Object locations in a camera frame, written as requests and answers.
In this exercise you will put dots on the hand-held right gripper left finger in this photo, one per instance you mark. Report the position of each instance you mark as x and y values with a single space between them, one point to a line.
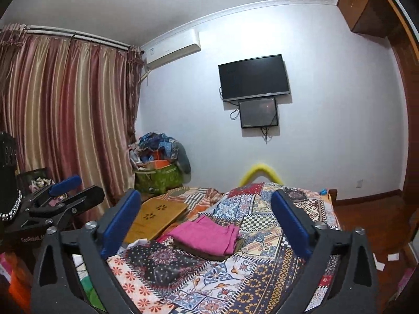
121 222

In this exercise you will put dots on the olive folded pants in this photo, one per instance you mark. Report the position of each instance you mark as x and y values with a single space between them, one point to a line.
212 257

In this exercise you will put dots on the wooden board with flower cutouts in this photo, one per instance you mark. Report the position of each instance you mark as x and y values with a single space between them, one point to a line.
154 219

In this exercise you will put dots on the striped patchwork quilt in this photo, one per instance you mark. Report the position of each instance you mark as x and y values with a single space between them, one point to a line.
199 199

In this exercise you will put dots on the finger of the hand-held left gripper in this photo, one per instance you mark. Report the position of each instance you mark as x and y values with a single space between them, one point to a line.
65 184
81 199

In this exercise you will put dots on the pink pants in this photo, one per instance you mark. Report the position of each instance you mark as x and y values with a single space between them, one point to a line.
203 235

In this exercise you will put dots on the wooden bed footboard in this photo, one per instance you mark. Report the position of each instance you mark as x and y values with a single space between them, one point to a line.
333 196

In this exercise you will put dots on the striped red curtain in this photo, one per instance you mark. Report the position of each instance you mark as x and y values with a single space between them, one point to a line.
65 104

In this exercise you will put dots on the small blue object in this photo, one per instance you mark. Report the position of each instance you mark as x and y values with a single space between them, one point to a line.
323 191

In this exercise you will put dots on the large black wall television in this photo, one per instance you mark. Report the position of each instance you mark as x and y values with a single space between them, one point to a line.
253 77

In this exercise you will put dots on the wooden overhead cabinet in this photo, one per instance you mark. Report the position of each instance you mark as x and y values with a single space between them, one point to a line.
363 3

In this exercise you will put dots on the dark storage box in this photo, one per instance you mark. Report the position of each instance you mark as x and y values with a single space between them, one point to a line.
39 180

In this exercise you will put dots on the white air conditioner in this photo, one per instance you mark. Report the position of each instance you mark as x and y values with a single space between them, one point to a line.
170 50

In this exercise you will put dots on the white paper piece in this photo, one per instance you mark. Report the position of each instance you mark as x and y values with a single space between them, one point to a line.
379 264
392 257

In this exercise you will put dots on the patchwork printed blanket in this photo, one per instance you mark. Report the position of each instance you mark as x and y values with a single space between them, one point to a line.
248 245

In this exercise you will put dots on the heap of cloths on floor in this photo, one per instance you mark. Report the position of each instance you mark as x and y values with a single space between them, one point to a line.
16 284

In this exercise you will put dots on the yellow curved foam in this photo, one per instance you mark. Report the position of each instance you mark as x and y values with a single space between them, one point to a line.
260 167

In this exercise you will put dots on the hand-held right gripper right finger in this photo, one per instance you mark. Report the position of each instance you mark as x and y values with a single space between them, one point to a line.
291 222

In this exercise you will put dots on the pile of colourful clothes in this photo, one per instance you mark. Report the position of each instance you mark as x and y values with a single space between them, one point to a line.
160 145

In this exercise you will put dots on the curtain rail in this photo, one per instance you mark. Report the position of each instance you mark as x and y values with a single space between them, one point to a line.
81 37

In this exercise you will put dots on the small black wall monitor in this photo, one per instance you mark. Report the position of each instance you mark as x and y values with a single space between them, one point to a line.
258 113

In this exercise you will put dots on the green fabric bag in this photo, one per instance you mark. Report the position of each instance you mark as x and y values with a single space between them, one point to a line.
160 178

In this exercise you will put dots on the white wall socket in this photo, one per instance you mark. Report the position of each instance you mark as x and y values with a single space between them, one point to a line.
360 183

